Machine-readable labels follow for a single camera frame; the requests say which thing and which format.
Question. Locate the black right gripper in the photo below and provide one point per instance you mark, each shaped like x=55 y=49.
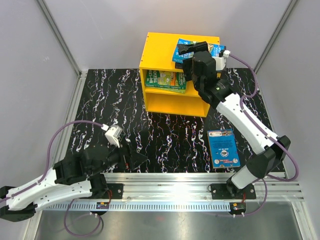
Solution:
x=192 y=48

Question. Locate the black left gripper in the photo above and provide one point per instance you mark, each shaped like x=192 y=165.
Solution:
x=136 y=159

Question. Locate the dark Tale of Two Cities book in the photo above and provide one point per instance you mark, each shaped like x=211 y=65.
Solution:
x=178 y=65

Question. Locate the green 104-Storey Treehouse book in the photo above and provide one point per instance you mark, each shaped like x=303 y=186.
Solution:
x=165 y=79

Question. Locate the blue 130-Storey Treehouse book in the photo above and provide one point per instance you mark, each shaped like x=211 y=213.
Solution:
x=223 y=149

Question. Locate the lime green 65-Storey Treehouse book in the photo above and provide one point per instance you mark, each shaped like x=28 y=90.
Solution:
x=172 y=90

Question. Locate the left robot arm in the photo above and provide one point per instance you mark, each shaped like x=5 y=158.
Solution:
x=79 y=175

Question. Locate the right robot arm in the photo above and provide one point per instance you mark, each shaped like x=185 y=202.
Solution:
x=270 y=149

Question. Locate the yellow wooden shelf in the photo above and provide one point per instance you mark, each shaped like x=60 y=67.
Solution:
x=157 y=55

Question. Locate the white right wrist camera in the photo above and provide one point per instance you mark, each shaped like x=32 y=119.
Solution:
x=221 y=59

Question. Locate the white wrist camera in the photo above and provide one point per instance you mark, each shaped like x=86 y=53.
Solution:
x=112 y=134
x=221 y=59

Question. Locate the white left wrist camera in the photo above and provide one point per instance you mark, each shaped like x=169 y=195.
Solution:
x=112 y=134

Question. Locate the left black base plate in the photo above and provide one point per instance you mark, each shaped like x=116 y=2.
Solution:
x=115 y=190

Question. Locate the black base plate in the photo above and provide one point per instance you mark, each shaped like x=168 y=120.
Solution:
x=115 y=190
x=219 y=191

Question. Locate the perforated cable duct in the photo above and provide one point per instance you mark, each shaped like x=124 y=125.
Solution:
x=119 y=206

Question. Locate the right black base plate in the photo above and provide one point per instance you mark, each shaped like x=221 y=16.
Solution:
x=219 y=191

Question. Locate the aluminium front rail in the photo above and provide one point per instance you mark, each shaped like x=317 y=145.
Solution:
x=193 y=187

